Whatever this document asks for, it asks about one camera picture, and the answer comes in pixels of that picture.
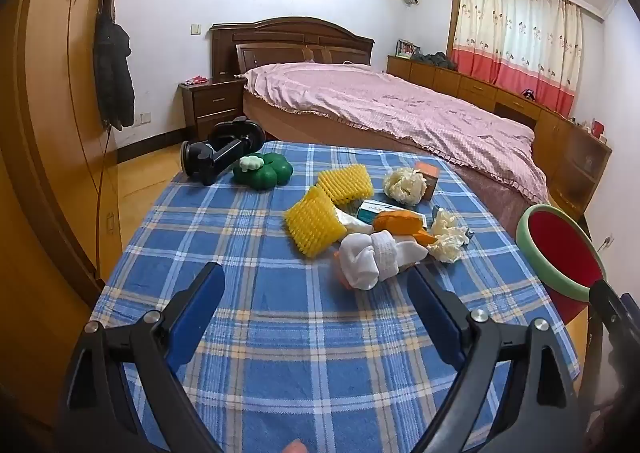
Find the blue plaid cloth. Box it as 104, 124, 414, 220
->
90, 140, 581, 453

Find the red bin with green rim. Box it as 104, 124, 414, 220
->
516, 203, 608, 324

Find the white paper scrap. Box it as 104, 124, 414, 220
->
335, 208, 373, 236

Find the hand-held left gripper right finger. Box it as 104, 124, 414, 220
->
407, 265, 591, 453

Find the dark wooden bed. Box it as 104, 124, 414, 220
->
210, 16, 556, 234

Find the black hanging coat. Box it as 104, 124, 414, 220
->
93, 16, 136, 131

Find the dark wooden nightstand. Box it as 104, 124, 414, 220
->
178, 78, 248, 141

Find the wooden wardrobe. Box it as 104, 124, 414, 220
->
0, 0, 128, 439

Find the dark clothes pile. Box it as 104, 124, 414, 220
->
415, 52, 456, 69

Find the cream and red curtain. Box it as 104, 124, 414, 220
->
446, 0, 585, 118

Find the thin black cable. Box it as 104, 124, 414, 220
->
92, 120, 113, 279

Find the white rolled sock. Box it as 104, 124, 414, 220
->
372, 229, 431, 281

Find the wooden corner shelf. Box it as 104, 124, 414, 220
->
532, 108, 613, 221

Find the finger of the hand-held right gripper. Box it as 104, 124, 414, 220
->
589, 278, 640, 364

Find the cream foam net flower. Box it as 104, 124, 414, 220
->
382, 168, 428, 206
427, 210, 473, 264

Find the yellow foam net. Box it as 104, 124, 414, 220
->
283, 186, 348, 259
317, 163, 375, 206

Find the green clover toy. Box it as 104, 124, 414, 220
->
232, 152, 294, 191

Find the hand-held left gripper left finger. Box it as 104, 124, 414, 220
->
55, 262, 227, 453

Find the small orange box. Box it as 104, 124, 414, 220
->
414, 160, 441, 201

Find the orange soft toy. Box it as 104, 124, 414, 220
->
372, 210, 438, 246

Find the teal and white box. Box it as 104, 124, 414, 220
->
357, 200, 428, 226

